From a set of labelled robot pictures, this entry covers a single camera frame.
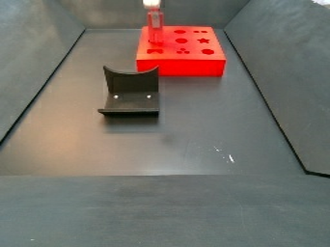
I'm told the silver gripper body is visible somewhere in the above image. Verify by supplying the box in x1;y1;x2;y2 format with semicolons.
143;0;162;9

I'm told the red shape-sorting block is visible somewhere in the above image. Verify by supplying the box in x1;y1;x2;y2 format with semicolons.
135;26;227;76

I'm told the black curved cradle holder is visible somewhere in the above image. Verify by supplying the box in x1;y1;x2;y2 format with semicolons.
98;67;160;116

